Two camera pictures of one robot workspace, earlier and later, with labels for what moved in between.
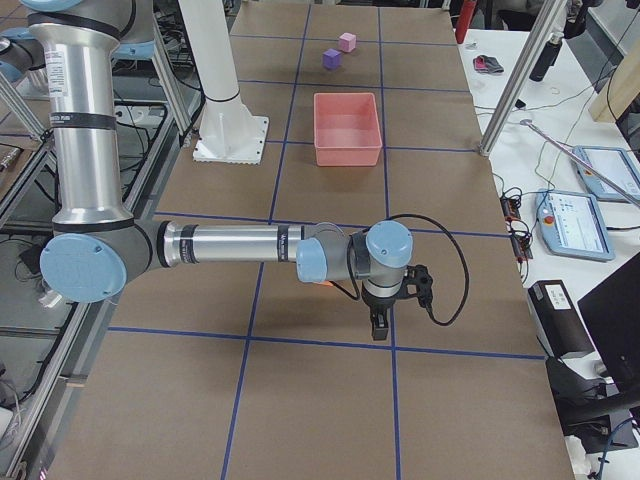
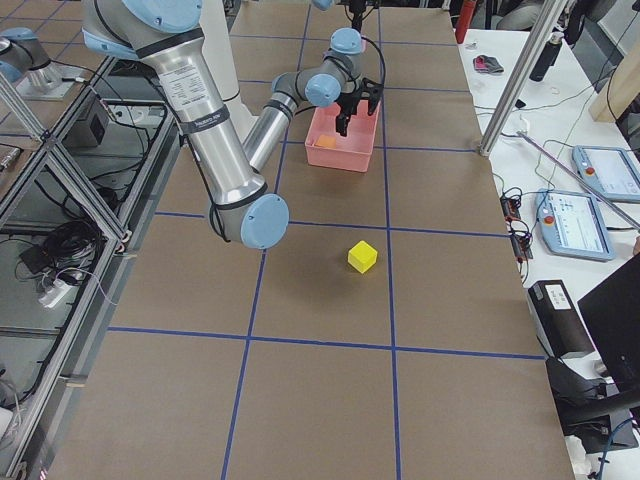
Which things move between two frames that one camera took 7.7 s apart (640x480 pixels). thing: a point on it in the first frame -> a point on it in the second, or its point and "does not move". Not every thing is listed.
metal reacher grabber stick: (580, 161) -> (577, 182)
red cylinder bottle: (464, 20) does not move
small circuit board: (519, 232) does not move
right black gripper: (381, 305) -> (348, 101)
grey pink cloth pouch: (487, 64) does not move
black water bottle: (547, 57) does not move
